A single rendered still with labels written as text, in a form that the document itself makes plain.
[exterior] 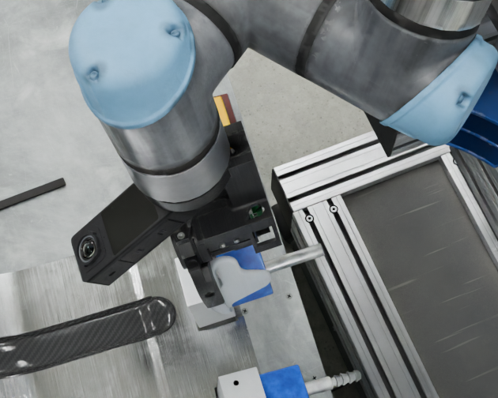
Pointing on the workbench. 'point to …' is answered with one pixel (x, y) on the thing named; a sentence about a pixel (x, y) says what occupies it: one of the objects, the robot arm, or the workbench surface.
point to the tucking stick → (24, 196)
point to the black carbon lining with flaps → (77, 338)
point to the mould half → (77, 289)
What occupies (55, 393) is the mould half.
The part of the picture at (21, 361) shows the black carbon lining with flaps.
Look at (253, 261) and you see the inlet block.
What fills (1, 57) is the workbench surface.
